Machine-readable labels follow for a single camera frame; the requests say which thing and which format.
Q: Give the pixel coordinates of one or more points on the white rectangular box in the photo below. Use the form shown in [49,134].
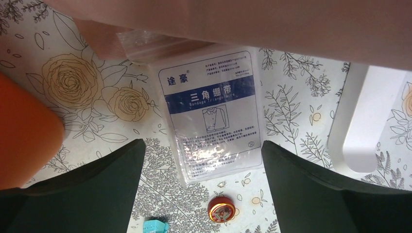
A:
[368,95]

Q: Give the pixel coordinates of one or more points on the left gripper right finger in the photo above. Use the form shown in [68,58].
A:
[309,198]

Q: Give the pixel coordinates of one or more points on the pink fabric shorts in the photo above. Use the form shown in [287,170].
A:
[374,32]

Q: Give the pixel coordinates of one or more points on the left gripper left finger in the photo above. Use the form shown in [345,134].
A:
[95,198]

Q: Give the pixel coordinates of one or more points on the white blue medicine sachet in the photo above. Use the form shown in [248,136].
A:
[210,97]

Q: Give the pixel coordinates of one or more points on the orange plastic medicine box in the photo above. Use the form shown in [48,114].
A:
[30,134]

